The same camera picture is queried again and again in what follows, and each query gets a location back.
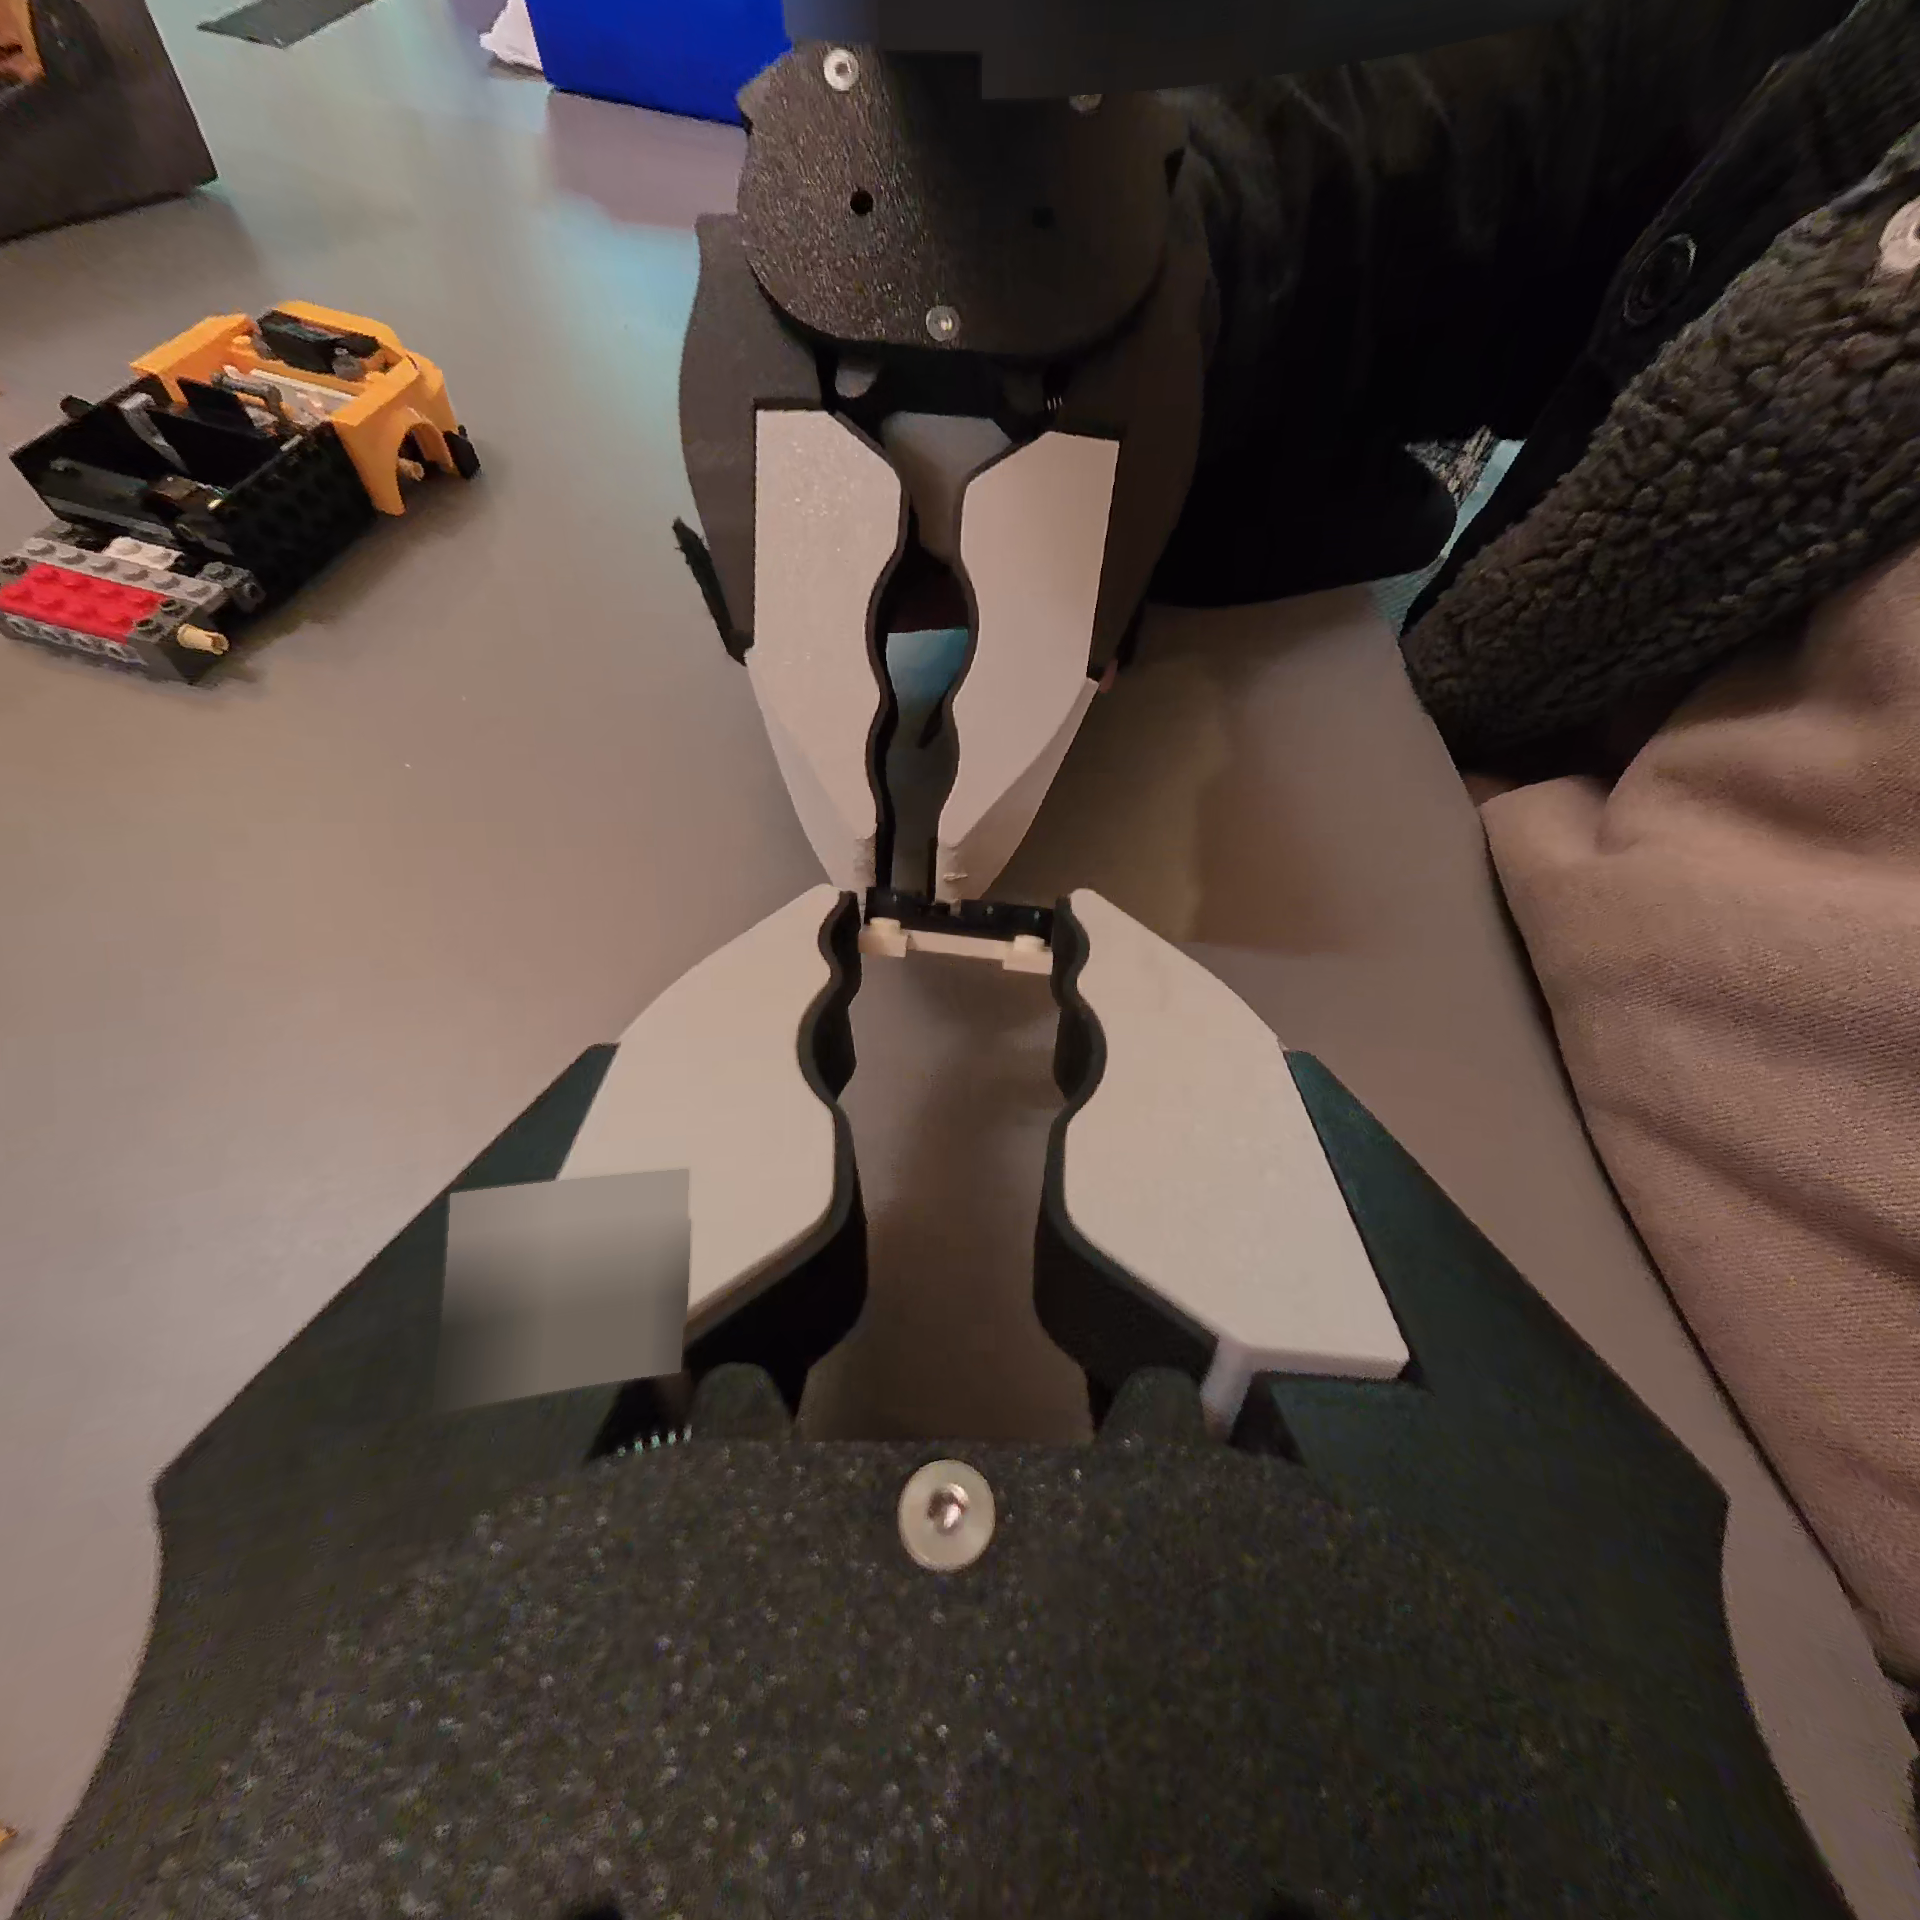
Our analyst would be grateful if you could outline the teal patterned cloth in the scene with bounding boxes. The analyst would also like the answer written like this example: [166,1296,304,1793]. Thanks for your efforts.
[1407,430,1504,520]

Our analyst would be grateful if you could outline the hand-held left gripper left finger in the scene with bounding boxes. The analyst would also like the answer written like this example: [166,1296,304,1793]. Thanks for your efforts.
[568,886,872,1376]

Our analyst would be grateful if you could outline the dark cardboard box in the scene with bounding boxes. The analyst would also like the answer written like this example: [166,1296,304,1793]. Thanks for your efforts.
[0,0,222,244]

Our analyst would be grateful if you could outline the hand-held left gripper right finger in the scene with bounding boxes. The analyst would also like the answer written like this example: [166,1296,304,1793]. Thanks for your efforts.
[1036,888,1420,1422]

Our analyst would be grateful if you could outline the blue plastic container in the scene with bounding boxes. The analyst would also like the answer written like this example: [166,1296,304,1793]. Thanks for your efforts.
[526,0,798,130]

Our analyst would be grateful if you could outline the small black and white lego piece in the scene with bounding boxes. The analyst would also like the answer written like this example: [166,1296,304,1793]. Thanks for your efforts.
[862,886,1076,980]

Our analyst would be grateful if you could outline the black corduroy jacket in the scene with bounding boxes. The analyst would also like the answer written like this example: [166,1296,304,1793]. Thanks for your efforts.
[1154,59,1920,608]

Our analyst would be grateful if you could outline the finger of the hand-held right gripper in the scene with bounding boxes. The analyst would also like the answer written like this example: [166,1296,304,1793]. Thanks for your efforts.
[743,406,917,889]
[919,435,1122,889]

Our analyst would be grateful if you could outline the dark fleece jacket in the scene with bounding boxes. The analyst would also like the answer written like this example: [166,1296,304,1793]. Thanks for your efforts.
[1399,129,1920,782]

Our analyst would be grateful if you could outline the orange and black lego vehicle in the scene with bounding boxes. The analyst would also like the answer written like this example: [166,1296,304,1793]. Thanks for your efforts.
[0,299,485,686]

